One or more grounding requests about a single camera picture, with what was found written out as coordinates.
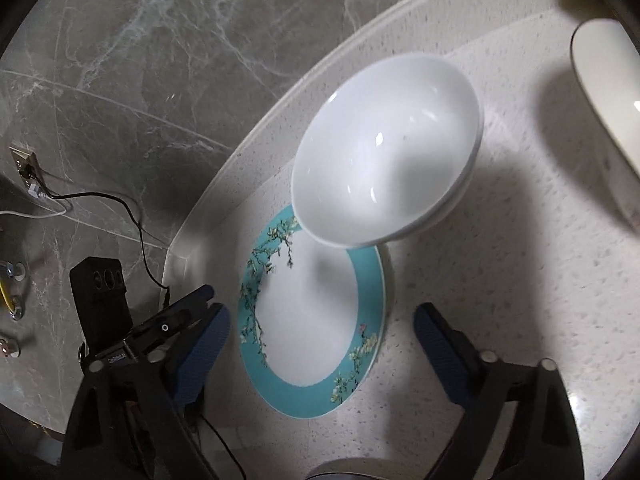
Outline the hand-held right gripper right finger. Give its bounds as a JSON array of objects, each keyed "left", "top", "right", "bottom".
[{"left": 414, "top": 302, "right": 586, "bottom": 480}]

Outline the white cable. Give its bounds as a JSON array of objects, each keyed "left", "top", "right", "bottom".
[{"left": 0, "top": 204, "right": 68, "bottom": 219}]

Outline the white bowl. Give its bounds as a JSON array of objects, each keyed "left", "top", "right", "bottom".
[
  {"left": 380, "top": 105, "right": 485, "bottom": 246},
  {"left": 290, "top": 52, "right": 483, "bottom": 250}
]

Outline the wall socket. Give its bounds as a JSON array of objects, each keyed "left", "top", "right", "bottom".
[{"left": 9, "top": 145, "right": 48, "bottom": 200}]

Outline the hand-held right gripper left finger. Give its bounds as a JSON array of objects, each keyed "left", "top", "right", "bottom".
[{"left": 60, "top": 302, "right": 232, "bottom": 480}]

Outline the black cable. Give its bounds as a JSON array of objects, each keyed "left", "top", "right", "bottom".
[{"left": 22, "top": 160, "right": 175, "bottom": 306}]

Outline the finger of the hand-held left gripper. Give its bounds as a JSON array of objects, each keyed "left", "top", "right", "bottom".
[
  {"left": 80, "top": 307, "right": 203, "bottom": 376},
  {"left": 161, "top": 285, "right": 216, "bottom": 317}
]

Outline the cream plate dark rim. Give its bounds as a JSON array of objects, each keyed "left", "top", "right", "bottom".
[{"left": 570, "top": 18, "right": 640, "bottom": 235}]

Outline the metal valve with yellow hose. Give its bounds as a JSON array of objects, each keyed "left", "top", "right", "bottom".
[{"left": 0, "top": 260, "right": 27, "bottom": 322}]

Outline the teal floral rimmed plate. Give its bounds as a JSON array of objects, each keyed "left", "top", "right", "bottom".
[{"left": 237, "top": 204, "right": 396, "bottom": 419}]

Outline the grey round dish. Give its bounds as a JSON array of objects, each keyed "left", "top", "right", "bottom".
[{"left": 304, "top": 457, "right": 447, "bottom": 480}]

